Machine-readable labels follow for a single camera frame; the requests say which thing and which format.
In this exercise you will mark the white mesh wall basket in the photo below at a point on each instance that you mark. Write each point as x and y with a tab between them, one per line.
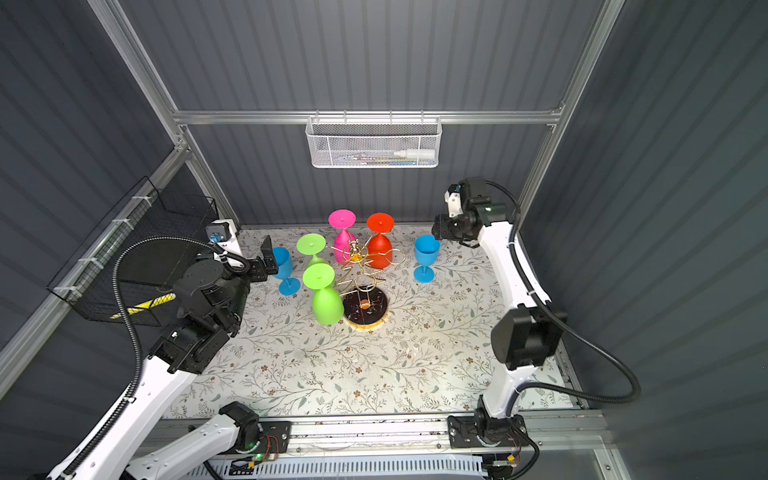
370	145

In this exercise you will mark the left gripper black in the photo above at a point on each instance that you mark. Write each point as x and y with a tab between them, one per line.
257	274

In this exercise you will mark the green wine glass front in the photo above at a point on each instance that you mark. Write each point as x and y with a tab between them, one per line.
327	303

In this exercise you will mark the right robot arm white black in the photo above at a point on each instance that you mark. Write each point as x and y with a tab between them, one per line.
482	214

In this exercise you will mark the gold wire glass rack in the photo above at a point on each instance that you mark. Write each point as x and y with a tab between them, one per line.
365	303

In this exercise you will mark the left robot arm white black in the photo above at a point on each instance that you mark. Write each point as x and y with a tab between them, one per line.
212	294

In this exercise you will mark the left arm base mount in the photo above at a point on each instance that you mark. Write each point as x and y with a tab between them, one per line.
246	433

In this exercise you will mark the aluminium front rail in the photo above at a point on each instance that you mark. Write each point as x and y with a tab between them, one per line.
564	444

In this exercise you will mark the black wire wall basket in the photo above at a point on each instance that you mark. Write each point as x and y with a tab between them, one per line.
138	251

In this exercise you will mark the blue wine glass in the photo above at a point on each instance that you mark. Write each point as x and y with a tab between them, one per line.
288	284
426	251

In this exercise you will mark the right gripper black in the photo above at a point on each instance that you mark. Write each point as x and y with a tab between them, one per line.
440	228

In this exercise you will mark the green wine glass rear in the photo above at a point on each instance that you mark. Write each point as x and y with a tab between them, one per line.
312	245

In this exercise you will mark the blue wine glass front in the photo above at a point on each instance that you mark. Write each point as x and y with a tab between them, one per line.
426	251

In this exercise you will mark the white marker in basket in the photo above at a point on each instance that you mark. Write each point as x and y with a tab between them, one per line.
418	155

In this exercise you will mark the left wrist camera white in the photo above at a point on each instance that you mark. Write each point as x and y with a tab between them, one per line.
223	232

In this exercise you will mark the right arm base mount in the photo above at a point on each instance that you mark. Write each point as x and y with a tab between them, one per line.
481	430

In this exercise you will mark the green wine glass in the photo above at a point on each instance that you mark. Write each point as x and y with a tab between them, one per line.
327	303
312	245

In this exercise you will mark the red wine glass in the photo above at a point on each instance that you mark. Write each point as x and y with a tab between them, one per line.
379	247

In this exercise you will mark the pink wine glass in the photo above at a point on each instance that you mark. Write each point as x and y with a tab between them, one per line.
342	220

